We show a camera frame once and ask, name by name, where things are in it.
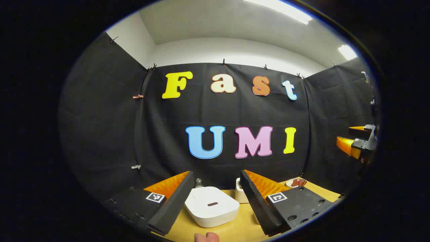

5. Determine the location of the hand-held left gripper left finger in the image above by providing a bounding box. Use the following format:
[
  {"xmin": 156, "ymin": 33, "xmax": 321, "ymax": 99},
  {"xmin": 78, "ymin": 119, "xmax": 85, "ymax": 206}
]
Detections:
[{"xmin": 102, "ymin": 171, "xmax": 195, "ymax": 236}]

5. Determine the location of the white toaster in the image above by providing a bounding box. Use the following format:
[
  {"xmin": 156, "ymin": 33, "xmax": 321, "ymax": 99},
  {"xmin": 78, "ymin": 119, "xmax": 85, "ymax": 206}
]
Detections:
[{"xmin": 234, "ymin": 177, "xmax": 249, "ymax": 204}]

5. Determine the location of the black backdrop cloth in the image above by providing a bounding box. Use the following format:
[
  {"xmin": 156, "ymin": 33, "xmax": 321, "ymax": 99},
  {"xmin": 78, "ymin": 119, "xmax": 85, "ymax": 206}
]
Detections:
[{"xmin": 58, "ymin": 32, "xmax": 378, "ymax": 202}]

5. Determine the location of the ceiling light panel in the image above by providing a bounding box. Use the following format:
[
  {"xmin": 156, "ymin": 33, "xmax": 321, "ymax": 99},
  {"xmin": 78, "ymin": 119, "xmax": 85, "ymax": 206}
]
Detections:
[{"xmin": 338, "ymin": 45, "xmax": 357, "ymax": 61}]

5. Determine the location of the white round plate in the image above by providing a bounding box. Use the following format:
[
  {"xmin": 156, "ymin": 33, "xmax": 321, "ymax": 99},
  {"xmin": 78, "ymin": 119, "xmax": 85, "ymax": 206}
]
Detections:
[{"xmin": 285, "ymin": 178, "xmax": 308, "ymax": 188}]

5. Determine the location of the white rice cooker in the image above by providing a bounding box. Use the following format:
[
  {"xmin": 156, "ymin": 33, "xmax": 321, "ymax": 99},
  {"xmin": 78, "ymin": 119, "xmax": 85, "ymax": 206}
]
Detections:
[{"xmin": 184, "ymin": 187, "xmax": 240, "ymax": 228}]

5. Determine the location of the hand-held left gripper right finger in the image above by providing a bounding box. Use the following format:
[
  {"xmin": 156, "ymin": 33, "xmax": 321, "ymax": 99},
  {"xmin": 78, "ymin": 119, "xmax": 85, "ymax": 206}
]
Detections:
[{"xmin": 239, "ymin": 169, "xmax": 336, "ymax": 236}]

